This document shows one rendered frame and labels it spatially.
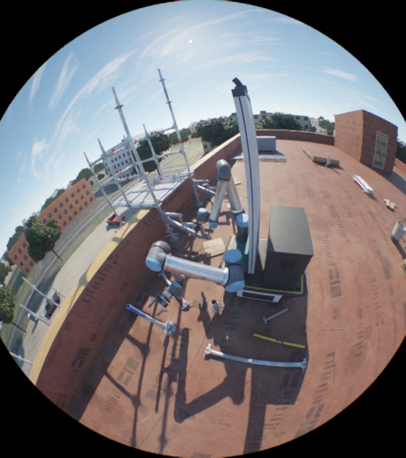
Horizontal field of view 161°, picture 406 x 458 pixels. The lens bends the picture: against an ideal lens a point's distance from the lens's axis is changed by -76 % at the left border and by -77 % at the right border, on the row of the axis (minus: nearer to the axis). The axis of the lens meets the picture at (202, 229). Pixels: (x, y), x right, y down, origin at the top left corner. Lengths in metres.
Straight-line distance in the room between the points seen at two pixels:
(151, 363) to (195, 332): 0.66
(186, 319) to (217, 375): 0.73
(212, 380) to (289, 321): 0.98
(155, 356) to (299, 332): 1.55
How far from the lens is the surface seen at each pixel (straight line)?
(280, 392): 1.75
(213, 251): 2.10
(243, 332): 1.63
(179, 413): 1.90
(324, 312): 1.91
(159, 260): 0.96
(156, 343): 1.86
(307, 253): 1.06
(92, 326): 2.17
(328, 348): 1.88
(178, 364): 1.74
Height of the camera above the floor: 1.61
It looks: 40 degrees down
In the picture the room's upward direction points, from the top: 17 degrees counter-clockwise
